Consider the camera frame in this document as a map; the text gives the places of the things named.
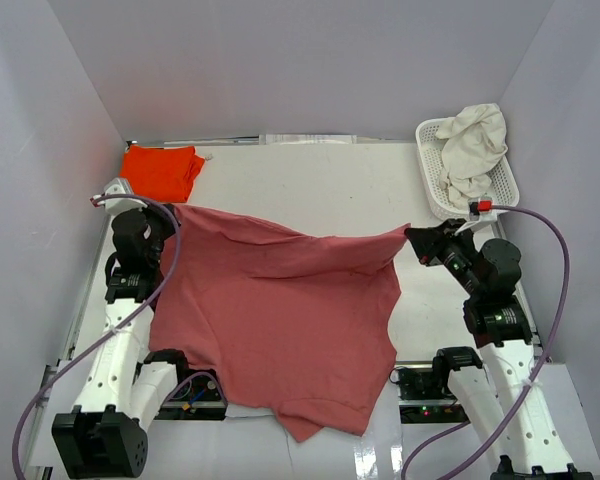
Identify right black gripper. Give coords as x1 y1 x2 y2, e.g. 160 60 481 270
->
405 218 484 297

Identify pink t-shirt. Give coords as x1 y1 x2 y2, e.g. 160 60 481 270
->
149 205 406 442

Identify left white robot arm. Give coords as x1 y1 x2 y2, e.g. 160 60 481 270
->
51 203 192 479

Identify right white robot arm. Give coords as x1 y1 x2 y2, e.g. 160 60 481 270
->
405 220 593 479

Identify folded orange t-shirt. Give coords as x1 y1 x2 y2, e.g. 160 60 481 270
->
119 145 206 203

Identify white perforated plastic basket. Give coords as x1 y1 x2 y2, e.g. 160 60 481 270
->
415 114 520 220

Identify white t-shirt in basket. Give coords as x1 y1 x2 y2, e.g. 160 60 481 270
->
436 103 508 209

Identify papers at table back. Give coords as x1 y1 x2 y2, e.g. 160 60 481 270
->
258 134 357 145

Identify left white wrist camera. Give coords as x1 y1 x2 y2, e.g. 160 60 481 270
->
90 177 147 217

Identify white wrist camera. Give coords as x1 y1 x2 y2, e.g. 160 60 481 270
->
455 196 498 236
90 177 147 217

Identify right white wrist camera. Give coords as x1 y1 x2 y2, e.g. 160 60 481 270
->
455 196 498 236

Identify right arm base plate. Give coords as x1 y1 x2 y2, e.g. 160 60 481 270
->
389 365 468 425

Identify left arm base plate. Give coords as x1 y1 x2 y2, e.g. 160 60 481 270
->
156 370 227 421

